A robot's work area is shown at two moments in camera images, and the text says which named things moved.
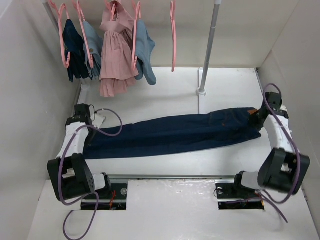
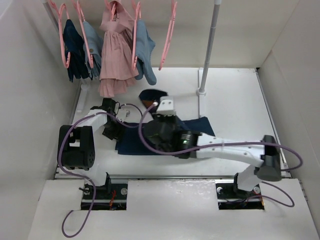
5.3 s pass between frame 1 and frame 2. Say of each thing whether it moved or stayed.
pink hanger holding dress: stayed
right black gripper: moved
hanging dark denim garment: stayed
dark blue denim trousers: moved
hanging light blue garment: stayed
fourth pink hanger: stayed
